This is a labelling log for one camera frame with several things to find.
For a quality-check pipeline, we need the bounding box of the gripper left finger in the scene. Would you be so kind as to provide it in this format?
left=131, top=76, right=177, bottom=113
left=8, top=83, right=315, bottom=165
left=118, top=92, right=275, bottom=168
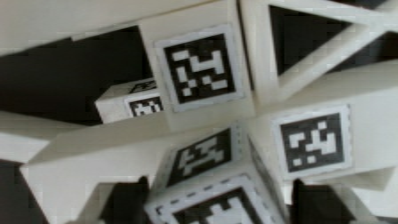
left=97, top=177, right=148, bottom=224

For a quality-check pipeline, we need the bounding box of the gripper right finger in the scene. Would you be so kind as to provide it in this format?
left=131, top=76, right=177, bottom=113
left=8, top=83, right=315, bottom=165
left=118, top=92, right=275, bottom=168
left=287, top=178, right=379, bottom=224

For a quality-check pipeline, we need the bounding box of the white tagged cube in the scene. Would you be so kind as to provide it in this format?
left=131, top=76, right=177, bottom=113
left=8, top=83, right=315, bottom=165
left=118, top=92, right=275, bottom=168
left=143, top=121, right=287, bottom=224
left=93, top=78, right=163, bottom=123

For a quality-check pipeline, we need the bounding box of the white chair back frame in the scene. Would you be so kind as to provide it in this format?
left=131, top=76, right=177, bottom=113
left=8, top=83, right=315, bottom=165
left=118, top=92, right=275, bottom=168
left=0, top=0, right=398, bottom=224

